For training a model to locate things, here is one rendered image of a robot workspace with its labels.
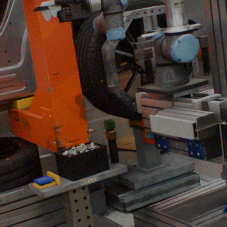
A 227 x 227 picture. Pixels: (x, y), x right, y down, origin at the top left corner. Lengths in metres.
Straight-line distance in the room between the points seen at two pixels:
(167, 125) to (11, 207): 0.93
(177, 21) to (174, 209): 0.93
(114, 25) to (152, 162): 1.27
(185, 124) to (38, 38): 0.87
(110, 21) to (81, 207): 0.90
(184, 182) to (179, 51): 1.17
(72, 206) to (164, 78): 0.71
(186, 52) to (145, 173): 1.12
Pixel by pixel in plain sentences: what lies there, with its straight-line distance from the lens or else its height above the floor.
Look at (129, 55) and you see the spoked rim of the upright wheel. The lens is 3.30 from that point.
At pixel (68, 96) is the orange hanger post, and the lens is 2.94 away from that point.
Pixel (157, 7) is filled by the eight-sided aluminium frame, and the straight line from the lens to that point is 3.26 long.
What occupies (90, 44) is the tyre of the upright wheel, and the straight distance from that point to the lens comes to 3.19.
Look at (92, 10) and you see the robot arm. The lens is 2.41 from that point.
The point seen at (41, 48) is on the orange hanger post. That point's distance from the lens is 2.89.
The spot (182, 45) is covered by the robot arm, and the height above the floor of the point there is 1.00.
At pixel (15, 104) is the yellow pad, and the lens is 3.44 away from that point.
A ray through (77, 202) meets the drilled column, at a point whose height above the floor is 0.34.
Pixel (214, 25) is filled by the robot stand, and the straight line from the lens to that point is 2.65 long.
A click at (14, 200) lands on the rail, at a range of 3.05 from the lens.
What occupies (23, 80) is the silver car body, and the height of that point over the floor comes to 0.83.
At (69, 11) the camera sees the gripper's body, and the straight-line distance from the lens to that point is 2.39.
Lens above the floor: 1.31
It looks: 13 degrees down
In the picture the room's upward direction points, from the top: 9 degrees counter-clockwise
